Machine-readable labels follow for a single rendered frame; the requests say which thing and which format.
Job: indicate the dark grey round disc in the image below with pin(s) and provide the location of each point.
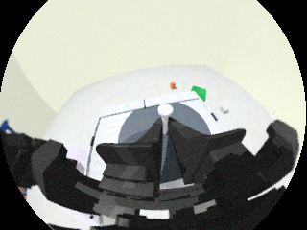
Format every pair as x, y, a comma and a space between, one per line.
139, 121

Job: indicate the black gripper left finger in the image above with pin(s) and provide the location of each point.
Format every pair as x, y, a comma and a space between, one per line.
144, 152

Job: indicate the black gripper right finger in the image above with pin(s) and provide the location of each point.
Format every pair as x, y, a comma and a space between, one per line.
192, 147

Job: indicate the silver metal pin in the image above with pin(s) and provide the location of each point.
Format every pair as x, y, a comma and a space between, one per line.
165, 110

